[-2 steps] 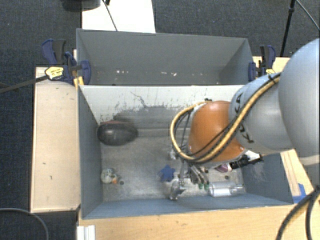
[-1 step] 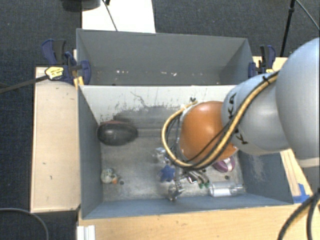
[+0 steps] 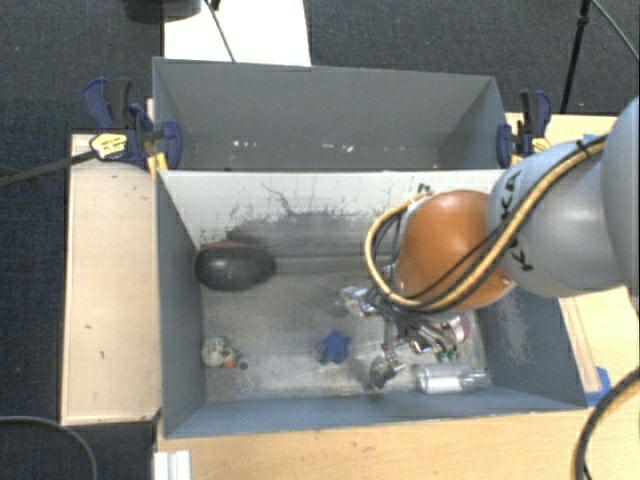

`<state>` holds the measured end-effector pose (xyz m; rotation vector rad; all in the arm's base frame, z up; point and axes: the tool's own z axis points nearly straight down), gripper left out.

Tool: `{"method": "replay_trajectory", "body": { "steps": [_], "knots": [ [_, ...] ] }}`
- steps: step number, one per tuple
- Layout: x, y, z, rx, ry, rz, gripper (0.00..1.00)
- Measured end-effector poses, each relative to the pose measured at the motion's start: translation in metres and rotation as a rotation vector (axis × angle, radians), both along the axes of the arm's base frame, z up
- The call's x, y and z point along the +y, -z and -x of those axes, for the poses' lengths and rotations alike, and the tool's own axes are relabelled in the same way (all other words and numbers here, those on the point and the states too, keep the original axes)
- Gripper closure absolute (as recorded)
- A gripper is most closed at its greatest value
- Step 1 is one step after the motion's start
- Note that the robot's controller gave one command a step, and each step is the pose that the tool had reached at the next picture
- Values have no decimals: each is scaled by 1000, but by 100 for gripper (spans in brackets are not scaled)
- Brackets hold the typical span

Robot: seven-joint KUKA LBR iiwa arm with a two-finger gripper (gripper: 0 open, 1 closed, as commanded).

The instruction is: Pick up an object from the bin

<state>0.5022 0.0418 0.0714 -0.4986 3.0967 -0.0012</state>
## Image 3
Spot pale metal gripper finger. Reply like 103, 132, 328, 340
369, 349, 407, 391
341, 286, 377, 318

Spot clear plastic bottle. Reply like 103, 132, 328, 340
411, 362, 491, 396

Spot blue star-shaped toy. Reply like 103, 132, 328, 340
315, 329, 353, 366

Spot grey metal bin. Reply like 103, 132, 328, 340
151, 56, 589, 440

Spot black oval ball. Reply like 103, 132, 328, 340
193, 245, 277, 293

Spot white spotted toy animal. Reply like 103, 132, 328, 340
200, 335, 239, 370

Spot pale wood board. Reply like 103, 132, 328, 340
59, 132, 164, 427

